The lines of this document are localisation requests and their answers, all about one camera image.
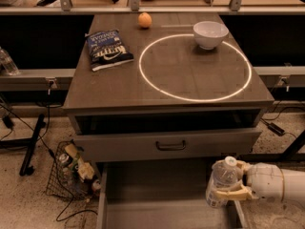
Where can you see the blue kettle chips bag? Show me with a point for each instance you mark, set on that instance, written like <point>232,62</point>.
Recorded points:
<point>106,49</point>

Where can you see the black wire basket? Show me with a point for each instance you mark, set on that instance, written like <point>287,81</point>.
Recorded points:
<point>64,181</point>

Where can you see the black table leg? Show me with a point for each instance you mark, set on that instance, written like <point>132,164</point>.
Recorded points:
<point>28,143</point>
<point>290,154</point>

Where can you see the grey drawer cabinet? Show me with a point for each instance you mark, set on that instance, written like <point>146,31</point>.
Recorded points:
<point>172,85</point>

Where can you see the orange fruit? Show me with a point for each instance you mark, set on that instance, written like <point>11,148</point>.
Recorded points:
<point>144,20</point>

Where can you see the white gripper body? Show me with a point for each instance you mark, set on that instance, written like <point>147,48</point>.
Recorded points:
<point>266,180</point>

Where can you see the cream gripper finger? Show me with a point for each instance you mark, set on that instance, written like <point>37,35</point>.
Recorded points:
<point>243,193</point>
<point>243,168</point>

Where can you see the clear plastic water bottle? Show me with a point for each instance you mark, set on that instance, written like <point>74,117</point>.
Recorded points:
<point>225,174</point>

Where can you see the white ceramic bowl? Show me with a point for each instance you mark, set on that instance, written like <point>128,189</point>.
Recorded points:
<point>209,34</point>

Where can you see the black table leg right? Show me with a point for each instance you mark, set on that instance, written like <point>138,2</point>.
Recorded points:
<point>290,154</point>

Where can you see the black table leg left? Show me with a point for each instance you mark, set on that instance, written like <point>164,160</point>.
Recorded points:
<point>28,143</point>

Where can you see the clear bottle at left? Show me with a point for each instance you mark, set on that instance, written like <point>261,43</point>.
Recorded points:
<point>7,62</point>

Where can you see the grey top drawer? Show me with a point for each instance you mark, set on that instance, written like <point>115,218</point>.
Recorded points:
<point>166,145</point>

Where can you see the open grey middle drawer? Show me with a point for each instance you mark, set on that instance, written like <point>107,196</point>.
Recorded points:
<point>162,194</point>

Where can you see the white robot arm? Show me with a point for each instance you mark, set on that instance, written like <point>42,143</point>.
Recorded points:
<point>294,186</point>

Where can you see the black power adapter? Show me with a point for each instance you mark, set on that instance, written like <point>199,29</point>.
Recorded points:
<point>276,129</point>

